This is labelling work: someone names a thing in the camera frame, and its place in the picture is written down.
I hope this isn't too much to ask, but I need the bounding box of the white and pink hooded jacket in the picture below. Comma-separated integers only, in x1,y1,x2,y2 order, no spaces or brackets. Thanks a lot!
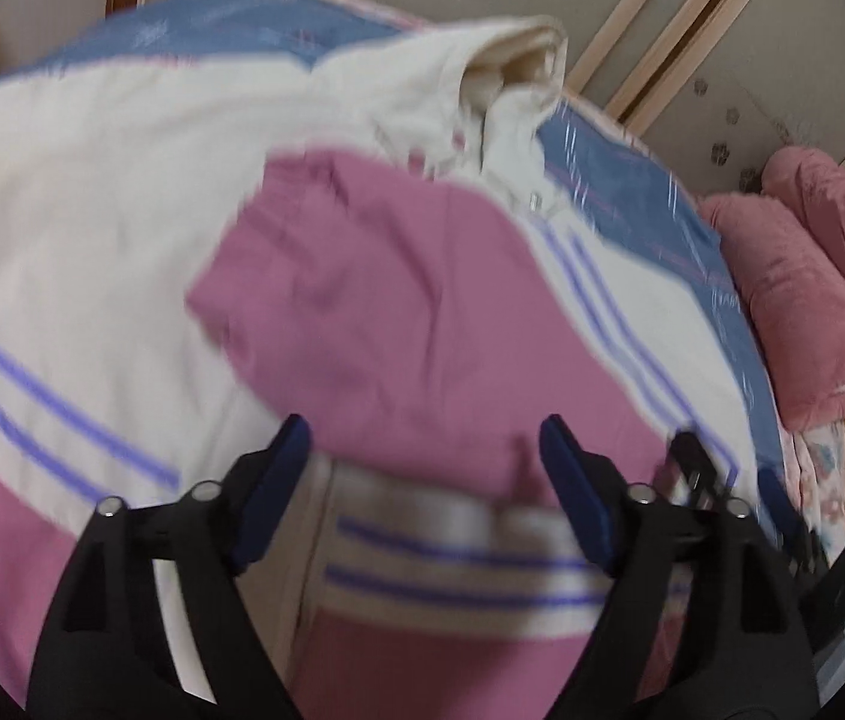
0,13,780,720

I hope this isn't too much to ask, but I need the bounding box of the floral blanket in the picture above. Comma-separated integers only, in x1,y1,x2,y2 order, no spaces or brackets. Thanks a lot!
780,421,845,562

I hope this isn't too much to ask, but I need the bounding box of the pink folded quilt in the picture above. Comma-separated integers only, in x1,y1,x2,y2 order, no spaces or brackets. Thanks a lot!
699,146,845,433

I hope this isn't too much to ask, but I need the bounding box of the blue striped bed sheet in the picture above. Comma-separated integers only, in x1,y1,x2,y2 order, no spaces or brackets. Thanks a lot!
0,0,789,473

